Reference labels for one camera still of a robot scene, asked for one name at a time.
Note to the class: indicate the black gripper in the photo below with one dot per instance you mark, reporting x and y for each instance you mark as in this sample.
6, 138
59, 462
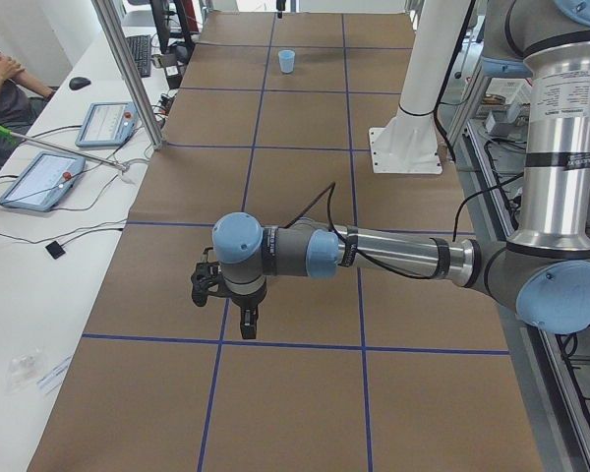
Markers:
246, 301

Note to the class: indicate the light blue plastic cup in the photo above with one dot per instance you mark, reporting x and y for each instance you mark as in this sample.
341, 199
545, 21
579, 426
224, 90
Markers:
286, 60

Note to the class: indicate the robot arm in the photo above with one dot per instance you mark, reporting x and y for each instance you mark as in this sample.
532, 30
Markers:
541, 271

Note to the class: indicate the brown paper table mat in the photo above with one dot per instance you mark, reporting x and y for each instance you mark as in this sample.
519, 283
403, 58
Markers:
210, 348

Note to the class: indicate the small black square device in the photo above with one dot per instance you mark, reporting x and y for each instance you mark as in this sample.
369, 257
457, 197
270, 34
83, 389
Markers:
55, 250

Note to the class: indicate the clear plastic bag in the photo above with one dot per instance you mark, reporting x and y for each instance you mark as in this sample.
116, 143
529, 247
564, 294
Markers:
24, 370

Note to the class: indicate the far teach pendant tablet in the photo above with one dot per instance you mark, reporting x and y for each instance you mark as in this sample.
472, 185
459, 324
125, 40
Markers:
107, 124

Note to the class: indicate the teach pendant tablet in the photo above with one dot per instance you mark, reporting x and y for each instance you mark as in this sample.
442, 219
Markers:
44, 182
107, 124

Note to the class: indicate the near teach pendant tablet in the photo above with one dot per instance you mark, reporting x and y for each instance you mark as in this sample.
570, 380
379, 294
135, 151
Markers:
44, 182

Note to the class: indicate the black computer mouse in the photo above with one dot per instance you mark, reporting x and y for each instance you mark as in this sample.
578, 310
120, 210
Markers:
77, 83

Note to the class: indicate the black keyboard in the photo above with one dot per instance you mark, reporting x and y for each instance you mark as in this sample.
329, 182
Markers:
140, 48

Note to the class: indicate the metal rod green tip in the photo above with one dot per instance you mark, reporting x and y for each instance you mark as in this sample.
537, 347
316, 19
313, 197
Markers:
17, 138

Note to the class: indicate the seated person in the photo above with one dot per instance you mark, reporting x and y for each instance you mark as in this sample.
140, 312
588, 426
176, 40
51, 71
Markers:
22, 98

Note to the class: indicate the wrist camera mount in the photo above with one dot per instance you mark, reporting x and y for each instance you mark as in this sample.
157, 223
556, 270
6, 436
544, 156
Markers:
207, 280

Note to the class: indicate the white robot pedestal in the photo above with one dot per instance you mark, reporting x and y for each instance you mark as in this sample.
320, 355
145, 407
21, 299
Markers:
408, 143

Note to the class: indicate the aluminium frame post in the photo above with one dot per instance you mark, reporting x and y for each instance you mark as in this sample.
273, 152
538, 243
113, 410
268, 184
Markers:
111, 26

